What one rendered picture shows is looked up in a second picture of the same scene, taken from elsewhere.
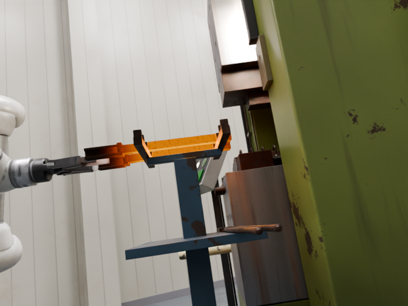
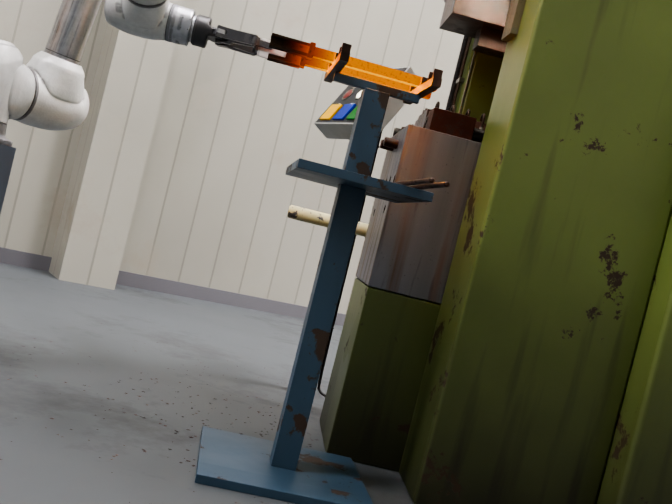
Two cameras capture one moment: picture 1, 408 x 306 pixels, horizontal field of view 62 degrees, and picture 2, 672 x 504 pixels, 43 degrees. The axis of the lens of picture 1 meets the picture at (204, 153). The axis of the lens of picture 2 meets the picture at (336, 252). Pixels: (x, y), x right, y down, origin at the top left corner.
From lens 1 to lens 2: 110 cm
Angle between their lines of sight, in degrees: 14
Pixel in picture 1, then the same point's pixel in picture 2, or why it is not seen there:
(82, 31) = not seen: outside the picture
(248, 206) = (418, 175)
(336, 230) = (500, 231)
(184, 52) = not seen: outside the picture
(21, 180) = (178, 34)
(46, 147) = not seen: outside the picture
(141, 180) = (225, 67)
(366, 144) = (576, 157)
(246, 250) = (395, 224)
